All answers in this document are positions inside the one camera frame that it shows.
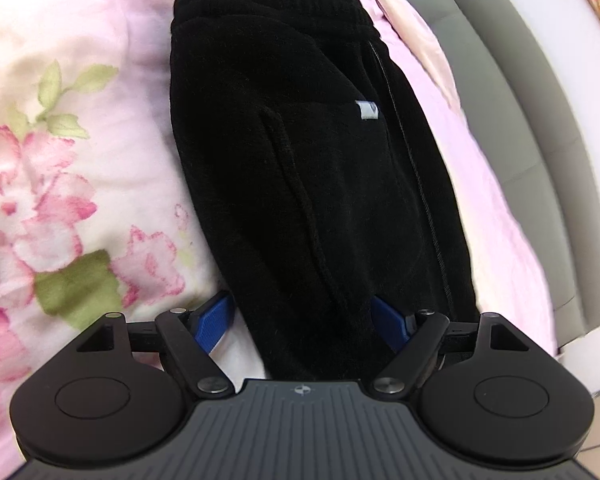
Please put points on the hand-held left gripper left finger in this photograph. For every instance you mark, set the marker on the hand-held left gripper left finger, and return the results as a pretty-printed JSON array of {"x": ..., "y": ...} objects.
[{"x": 214, "y": 319}]

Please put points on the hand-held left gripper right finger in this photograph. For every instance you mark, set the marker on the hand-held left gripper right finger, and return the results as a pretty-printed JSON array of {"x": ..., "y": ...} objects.
[{"x": 389, "y": 319}]

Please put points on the black pants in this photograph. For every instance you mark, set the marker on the black pants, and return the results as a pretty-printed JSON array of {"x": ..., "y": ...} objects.
[{"x": 305, "y": 160}]

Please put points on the pink floral bed sheet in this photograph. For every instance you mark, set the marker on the pink floral bed sheet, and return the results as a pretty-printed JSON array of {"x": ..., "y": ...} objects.
[{"x": 75, "y": 170}]

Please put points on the grey padded bed frame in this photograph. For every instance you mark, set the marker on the grey padded bed frame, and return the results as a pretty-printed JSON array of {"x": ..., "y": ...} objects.
[{"x": 500, "y": 125}]

